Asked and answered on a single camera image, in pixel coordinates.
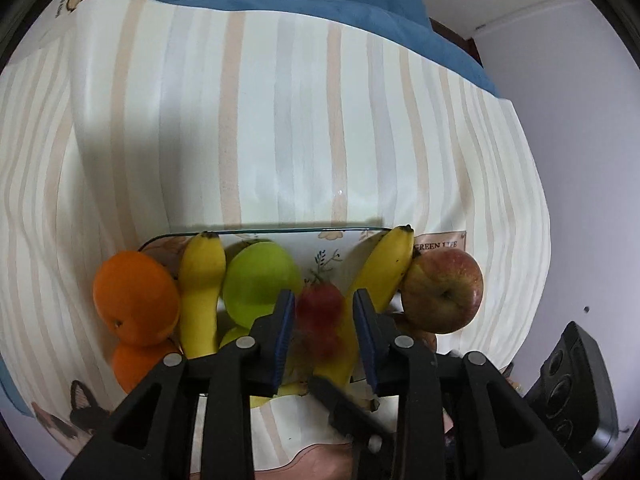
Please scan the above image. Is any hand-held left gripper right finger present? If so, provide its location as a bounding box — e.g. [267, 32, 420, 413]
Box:
[353, 289, 583, 480]

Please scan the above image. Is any red cherry tomato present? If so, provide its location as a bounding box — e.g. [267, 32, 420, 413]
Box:
[295, 282, 351, 366]

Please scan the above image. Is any red apple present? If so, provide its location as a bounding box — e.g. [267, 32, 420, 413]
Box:
[401, 250, 484, 334]

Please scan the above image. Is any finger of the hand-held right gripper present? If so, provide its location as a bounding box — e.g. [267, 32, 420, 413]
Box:
[307, 374, 397, 456]

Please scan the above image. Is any striped cloth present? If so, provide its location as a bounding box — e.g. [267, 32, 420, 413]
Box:
[0, 0, 551, 471]

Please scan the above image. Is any floral ceramic plate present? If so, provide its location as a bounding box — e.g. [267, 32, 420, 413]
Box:
[137, 227, 401, 398]

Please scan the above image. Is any large yellow banana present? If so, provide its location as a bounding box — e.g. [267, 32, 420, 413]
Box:
[310, 225, 416, 386]

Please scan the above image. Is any cat print cloth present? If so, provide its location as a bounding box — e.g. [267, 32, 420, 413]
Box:
[0, 355, 118, 456]

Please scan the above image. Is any small yellow banana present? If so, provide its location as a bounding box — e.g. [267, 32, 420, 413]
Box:
[178, 231, 227, 360]

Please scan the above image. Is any black speaker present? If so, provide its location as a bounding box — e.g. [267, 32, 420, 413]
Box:
[522, 321, 621, 468]

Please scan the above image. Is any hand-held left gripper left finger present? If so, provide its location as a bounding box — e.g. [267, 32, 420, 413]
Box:
[62, 289, 296, 480]

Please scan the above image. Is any orange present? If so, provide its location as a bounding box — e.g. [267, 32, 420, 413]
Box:
[111, 341, 183, 395]
[93, 251, 181, 347]

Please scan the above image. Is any dark wooden bed frame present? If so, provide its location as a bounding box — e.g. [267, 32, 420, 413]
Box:
[429, 17, 486, 67]

